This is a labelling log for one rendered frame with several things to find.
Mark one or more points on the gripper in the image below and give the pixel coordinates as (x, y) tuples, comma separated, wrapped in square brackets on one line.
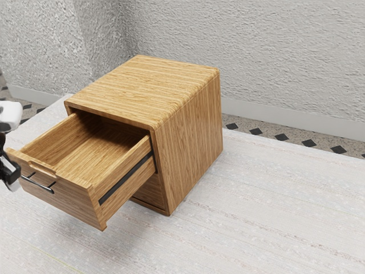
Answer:
[(1, 144)]

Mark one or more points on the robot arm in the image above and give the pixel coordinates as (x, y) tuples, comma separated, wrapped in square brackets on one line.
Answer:
[(10, 112)]

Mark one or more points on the open wooden drawer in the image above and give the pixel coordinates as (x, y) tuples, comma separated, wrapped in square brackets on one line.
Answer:
[(82, 160)]

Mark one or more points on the wooden cabinet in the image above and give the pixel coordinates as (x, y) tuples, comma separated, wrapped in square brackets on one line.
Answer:
[(171, 114)]

